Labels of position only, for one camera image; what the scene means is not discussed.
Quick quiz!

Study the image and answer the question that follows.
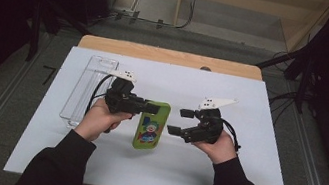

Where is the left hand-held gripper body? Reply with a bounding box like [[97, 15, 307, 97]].
[[102, 67, 153, 119]]

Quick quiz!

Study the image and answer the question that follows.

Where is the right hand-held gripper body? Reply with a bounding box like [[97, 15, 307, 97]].
[[179, 90, 239, 151]]

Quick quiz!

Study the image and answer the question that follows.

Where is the green cartoon phone case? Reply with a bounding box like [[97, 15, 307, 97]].
[[131, 98, 173, 154]]

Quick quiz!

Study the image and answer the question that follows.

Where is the clear plastic tray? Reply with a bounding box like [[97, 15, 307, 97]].
[[58, 50, 121, 135]]

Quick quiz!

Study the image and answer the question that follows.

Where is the person's right hand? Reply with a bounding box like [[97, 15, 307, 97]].
[[191, 124, 243, 168]]

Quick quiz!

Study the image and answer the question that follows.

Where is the person's left hand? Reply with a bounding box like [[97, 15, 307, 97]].
[[72, 94, 134, 149]]

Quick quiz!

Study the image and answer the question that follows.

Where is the wooden table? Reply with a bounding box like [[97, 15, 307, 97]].
[[76, 33, 266, 81]]

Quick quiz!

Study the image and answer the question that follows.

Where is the black metal stand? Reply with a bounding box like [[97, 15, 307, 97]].
[[250, 37, 317, 114], [24, 0, 96, 72]]

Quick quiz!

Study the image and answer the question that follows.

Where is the left hand-held gripper cable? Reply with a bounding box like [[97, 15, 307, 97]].
[[85, 71, 114, 119]]

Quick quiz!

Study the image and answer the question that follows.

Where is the hand-held gripper cable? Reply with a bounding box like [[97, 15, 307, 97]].
[[85, 71, 114, 119], [217, 117, 246, 154]]

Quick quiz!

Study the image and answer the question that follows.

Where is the right hand-held gripper cable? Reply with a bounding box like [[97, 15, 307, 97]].
[[217, 117, 246, 154]]

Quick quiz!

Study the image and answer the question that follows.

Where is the bundle of black floor cables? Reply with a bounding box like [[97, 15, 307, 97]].
[[262, 49, 311, 128]]

